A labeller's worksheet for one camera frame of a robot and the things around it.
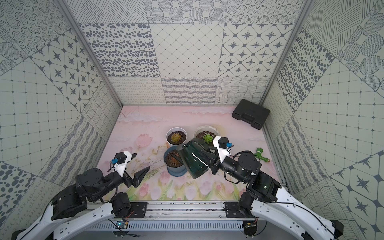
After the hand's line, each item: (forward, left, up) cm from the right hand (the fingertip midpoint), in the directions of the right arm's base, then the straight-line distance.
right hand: (201, 150), depth 61 cm
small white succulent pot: (+20, +15, -20) cm, 32 cm away
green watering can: (-2, +2, -1) cm, 3 cm away
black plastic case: (+45, -37, -25) cm, 63 cm away
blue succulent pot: (+3, +14, -22) cm, 27 cm away
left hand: (-3, +26, -2) cm, 26 cm away
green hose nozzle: (+17, -38, -32) cm, 53 cm away
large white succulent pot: (+24, -4, -21) cm, 32 cm away
